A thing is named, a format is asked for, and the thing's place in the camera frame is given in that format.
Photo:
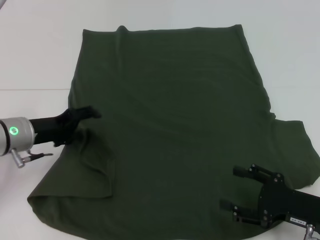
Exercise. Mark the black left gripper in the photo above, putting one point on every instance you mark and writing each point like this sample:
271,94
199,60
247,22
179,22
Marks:
50,130

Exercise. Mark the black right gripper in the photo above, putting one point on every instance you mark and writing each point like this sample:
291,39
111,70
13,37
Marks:
282,203

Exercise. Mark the dark green shirt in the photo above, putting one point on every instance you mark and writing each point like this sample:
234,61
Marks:
170,112

